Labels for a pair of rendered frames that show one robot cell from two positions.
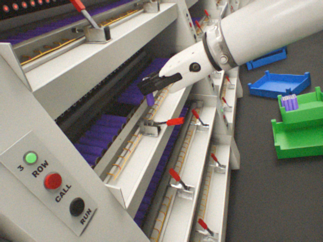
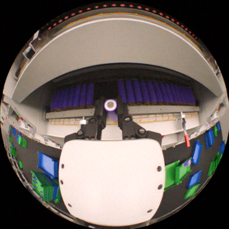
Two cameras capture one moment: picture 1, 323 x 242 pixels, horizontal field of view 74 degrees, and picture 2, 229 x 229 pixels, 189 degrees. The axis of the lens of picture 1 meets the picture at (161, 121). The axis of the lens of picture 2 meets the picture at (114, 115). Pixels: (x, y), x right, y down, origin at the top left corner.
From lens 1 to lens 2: 44 cm
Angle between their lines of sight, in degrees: 53
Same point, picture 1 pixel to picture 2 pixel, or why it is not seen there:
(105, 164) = (50, 117)
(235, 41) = not seen: outside the picture
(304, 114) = (177, 174)
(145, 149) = (70, 131)
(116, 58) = (40, 75)
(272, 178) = not seen: hidden behind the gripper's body
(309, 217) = not seen: hidden behind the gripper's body
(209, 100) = (179, 137)
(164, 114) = (114, 132)
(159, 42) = (200, 87)
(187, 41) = (208, 111)
